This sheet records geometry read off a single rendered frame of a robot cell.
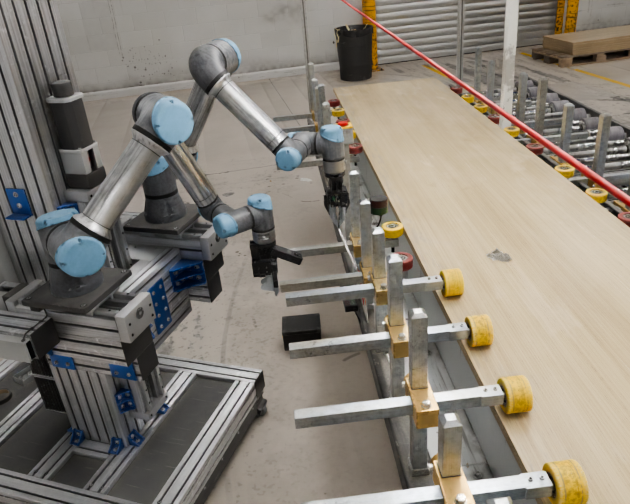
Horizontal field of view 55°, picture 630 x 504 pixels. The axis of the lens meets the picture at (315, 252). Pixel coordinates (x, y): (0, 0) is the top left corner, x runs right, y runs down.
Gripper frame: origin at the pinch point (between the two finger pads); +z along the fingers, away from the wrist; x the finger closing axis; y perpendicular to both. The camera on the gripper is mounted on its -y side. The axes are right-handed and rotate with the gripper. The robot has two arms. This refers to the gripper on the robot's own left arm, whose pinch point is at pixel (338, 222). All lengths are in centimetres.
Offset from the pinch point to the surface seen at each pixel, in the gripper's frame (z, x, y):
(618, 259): 8, 85, 35
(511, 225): 8, 62, 3
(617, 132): 14, 159, -103
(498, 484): 2, 16, 119
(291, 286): 12.5, -19.0, 20.1
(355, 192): -7.1, 7.9, -8.6
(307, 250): 12.4, -11.9, -5.0
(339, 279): 12.0, -2.7, 20.0
